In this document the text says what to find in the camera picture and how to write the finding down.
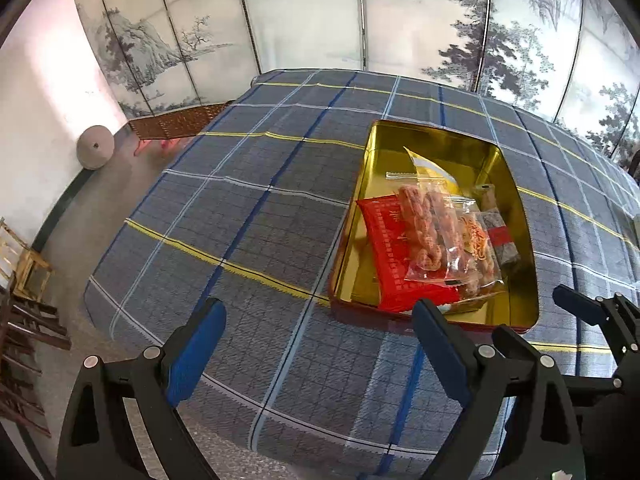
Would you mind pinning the red stool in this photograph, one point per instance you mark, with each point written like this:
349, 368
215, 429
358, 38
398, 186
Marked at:
142, 146

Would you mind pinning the red snack packet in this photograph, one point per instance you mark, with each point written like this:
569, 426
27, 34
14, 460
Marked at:
385, 240

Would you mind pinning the clear packet with red label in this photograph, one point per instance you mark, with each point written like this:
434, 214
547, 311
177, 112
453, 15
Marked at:
505, 250

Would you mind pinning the plain clear twisted dough packet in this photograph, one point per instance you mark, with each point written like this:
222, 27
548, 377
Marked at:
425, 230

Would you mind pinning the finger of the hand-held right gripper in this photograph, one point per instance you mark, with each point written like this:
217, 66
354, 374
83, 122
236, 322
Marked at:
580, 305
510, 341

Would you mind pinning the red and gold tin box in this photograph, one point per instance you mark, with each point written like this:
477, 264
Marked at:
400, 135

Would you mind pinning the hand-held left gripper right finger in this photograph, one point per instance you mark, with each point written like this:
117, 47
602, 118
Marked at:
442, 355

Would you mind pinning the grey plaid tablecloth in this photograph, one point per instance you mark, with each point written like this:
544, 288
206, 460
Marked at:
250, 200

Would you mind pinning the brown carved wooden panel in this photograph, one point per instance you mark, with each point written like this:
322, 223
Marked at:
175, 122

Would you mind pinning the twisted dough packet orange label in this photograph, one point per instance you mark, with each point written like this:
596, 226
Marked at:
480, 255

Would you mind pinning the light wooden folding chair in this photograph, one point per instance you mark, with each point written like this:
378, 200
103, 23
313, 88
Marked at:
30, 270

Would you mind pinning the yellow snack packet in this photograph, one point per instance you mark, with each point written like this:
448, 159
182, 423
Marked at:
425, 165

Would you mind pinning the dark wooden chair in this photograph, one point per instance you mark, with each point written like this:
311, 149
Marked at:
30, 325

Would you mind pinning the painted folding screen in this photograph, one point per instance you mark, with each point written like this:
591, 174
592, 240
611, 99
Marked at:
300, 10

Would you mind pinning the round stone disc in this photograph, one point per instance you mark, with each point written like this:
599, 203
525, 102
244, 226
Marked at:
95, 147

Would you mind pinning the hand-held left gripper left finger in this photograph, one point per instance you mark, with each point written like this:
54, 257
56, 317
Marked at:
192, 355

